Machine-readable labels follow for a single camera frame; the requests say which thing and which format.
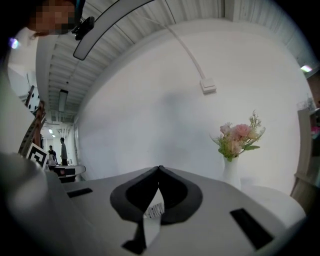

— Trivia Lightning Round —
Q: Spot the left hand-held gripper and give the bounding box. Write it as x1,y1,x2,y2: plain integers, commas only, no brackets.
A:
25,143,50,171

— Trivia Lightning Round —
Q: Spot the pink flower bouquet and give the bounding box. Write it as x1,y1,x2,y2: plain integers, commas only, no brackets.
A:
209,109,267,163

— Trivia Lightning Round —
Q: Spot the black head-worn camera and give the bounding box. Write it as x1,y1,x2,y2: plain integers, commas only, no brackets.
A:
71,16,96,41

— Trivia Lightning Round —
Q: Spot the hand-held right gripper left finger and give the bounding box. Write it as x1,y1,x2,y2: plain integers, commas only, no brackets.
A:
47,165,161,256

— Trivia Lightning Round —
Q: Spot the grey wooden shelf desk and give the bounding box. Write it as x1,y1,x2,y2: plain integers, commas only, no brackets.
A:
289,107,320,214

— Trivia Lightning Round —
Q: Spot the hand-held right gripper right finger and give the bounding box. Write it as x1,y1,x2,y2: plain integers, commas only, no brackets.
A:
149,165,308,256

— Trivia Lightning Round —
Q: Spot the person's head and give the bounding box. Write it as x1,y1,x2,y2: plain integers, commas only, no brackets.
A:
27,0,81,39

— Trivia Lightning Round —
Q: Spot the white wall conduit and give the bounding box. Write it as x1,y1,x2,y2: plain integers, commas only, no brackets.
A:
147,16,209,81

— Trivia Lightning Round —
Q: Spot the long black-framed ceiling lamp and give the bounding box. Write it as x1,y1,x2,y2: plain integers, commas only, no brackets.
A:
72,0,156,61
58,89,69,113

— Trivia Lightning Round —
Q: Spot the white kidney-shaped vanity desk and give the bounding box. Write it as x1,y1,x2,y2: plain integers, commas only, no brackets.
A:
49,163,302,211

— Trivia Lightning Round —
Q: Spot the white printed tag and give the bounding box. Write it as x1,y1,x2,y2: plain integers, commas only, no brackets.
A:
143,193,165,247

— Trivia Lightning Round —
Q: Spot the white wall switch box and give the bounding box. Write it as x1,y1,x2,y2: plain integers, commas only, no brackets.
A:
199,77,218,95

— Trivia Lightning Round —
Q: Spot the white vase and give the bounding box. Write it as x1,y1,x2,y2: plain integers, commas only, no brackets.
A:
222,156,242,191

